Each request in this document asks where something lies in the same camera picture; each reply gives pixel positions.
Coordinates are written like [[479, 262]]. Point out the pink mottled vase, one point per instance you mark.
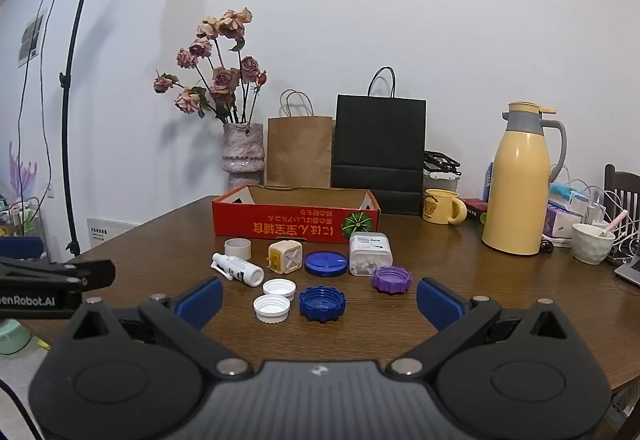
[[243, 152]]

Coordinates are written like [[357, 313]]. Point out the blue ridged cap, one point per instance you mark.
[[322, 305]]

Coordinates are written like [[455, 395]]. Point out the white spray bottle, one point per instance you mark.
[[242, 271]]

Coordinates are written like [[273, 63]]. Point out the dried pink roses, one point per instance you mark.
[[222, 80]]

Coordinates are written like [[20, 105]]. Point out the blue round lid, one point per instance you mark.
[[326, 264]]

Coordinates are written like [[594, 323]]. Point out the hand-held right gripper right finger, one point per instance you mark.
[[440, 304]]

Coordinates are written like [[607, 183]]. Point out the black paper bag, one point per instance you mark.
[[380, 145]]

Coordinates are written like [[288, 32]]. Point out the brown paper bag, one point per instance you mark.
[[300, 152]]

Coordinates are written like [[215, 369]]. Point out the purple ridged cap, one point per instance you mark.
[[392, 280]]

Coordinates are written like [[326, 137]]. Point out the beige plug adapter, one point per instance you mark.
[[286, 257]]

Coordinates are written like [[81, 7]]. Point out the black light stand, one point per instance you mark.
[[70, 70]]

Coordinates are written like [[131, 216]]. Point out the blue drink can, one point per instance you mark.
[[488, 182]]

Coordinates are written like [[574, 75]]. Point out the dark red small box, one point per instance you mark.
[[474, 210]]

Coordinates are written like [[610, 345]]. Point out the white purple tissue box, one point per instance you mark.
[[559, 225]]

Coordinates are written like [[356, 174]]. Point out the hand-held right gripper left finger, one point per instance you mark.
[[200, 302]]

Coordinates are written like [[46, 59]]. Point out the blue plastic packet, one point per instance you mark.
[[562, 193]]

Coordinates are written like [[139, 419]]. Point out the pink spoon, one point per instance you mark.
[[614, 222]]

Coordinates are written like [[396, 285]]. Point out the yellow thermos jug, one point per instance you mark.
[[517, 185]]

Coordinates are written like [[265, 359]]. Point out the yellow bear mug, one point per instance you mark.
[[439, 207]]

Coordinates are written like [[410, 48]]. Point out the grey laptop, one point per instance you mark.
[[630, 272]]

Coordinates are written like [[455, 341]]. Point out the clear container with black clips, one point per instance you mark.
[[440, 175]]

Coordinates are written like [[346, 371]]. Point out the white ceramic bowl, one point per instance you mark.
[[591, 245]]

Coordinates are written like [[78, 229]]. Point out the wall poster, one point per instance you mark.
[[31, 40]]

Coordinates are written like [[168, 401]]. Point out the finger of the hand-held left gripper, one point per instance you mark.
[[95, 272], [20, 248]]

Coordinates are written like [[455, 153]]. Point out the cluttered storage shelf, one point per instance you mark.
[[20, 217]]

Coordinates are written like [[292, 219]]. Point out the dark wooden chair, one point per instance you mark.
[[622, 187]]

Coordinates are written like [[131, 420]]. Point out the clear plastic pill container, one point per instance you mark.
[[369, 254]]

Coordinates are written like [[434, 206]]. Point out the red cardboard box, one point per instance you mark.
[[295, 222]]

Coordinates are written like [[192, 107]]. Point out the green plastic basin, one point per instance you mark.
[[14, 337]]

